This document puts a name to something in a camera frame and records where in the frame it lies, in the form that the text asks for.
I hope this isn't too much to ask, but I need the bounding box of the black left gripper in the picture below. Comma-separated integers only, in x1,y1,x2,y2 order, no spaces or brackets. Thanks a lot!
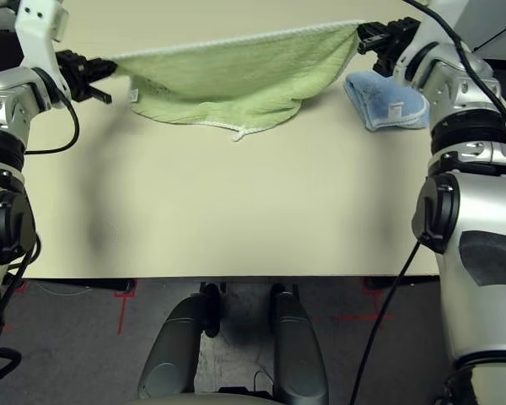
55,49,118,105

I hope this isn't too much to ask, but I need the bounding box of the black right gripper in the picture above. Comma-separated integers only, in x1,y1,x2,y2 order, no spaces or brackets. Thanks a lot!
357,18,418,77

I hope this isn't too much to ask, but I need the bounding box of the green swan towel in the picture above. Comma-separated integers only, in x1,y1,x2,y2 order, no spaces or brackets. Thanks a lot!
109,19,359,143

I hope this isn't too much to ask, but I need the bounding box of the folded blue towel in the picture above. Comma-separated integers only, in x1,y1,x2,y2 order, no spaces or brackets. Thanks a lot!
343,70,430,132

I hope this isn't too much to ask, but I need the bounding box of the thin black stand bar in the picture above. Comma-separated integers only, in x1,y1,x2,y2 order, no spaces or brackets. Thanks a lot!
474,16,506,54

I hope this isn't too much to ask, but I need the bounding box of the black table foot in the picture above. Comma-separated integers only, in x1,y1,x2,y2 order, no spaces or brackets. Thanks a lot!
88,278,136,294

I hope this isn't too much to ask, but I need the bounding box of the red floor tape cross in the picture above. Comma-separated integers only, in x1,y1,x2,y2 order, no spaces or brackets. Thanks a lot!
113,282,138,334
320,286,393,328

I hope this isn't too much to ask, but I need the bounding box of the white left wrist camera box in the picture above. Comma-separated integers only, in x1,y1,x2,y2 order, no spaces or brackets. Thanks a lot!
14,0,71,98

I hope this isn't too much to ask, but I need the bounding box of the thin white floor cable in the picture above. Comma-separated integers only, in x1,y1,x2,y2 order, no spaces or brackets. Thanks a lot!
252,366,275,389

